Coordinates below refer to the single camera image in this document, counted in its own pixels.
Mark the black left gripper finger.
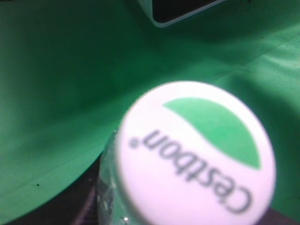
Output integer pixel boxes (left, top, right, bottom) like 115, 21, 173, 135
7, 156, 101, 225

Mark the clear water bottle white cap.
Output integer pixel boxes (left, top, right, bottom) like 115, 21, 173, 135
97, 81, 276, 225

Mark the green cloth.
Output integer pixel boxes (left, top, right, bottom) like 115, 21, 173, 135
0, 0, 300, 225

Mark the white frame drawer cabinet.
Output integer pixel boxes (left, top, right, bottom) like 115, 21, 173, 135
137, 0, 224, 28

